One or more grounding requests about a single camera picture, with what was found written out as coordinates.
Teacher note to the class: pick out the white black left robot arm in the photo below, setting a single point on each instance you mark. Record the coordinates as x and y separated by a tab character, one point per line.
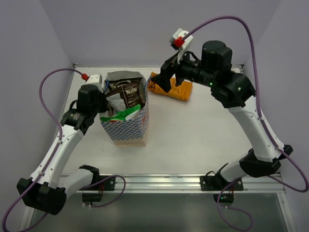
43	190

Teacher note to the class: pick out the orange chips bag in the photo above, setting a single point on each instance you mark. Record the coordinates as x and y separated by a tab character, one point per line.
181	92

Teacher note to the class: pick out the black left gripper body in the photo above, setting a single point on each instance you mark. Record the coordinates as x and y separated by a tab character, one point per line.
103	104

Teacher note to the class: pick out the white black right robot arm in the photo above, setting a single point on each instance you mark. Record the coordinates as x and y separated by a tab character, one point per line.
236	93

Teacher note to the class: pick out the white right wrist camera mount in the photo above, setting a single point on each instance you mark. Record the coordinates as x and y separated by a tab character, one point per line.
179	44

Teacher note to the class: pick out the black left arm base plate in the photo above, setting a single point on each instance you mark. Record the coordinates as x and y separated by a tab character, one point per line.
94	193

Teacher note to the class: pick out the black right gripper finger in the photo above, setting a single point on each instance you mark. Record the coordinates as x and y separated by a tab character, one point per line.
179	78
163	80

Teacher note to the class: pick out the aluminium mounting rail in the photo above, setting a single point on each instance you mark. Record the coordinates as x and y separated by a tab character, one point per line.
190	183

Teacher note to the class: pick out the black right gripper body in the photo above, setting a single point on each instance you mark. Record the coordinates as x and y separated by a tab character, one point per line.
193	70

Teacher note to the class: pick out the green chips bag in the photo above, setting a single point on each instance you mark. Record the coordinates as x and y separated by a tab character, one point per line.
123	115

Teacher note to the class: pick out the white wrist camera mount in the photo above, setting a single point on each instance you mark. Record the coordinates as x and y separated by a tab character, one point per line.
95	79
179	44

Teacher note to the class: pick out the blue checkered paper bag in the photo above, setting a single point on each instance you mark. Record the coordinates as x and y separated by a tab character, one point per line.
132	132

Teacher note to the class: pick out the brown kettle chips bag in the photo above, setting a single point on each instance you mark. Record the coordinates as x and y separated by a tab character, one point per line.
132	94
116	100

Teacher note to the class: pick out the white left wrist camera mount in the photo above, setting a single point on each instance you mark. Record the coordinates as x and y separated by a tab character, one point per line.
95	79

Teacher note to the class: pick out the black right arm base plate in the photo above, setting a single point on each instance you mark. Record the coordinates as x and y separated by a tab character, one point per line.
212	182

